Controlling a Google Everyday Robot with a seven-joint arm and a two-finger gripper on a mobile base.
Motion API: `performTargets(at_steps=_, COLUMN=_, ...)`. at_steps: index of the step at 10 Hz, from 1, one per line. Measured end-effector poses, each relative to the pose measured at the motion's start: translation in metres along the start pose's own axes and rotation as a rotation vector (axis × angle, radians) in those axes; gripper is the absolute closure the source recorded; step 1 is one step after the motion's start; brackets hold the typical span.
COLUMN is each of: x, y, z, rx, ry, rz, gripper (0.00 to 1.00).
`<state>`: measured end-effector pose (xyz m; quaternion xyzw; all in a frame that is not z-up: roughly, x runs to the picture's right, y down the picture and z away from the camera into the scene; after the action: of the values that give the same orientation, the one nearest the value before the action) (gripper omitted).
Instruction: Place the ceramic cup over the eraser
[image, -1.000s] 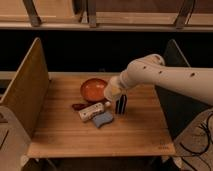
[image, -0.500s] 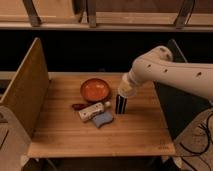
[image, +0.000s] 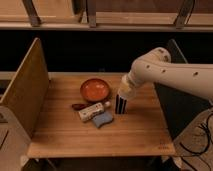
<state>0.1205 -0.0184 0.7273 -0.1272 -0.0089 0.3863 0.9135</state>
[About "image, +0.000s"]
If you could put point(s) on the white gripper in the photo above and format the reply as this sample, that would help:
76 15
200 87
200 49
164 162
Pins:
127 83

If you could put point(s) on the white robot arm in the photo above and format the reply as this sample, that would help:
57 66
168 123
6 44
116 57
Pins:
156 66

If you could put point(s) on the black white striped eraser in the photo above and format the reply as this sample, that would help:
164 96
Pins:
120 105

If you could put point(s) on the orange bowl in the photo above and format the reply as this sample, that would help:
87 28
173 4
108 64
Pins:
95 90

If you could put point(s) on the blue sponge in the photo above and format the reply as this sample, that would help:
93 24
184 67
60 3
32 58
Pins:
102 119

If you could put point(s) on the dark red spoon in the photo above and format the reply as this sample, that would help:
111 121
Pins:
78 107

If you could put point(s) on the dark right side panel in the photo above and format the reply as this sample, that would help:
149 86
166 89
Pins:
179 108

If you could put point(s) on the wooden side panel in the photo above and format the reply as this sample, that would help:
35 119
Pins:
23 98

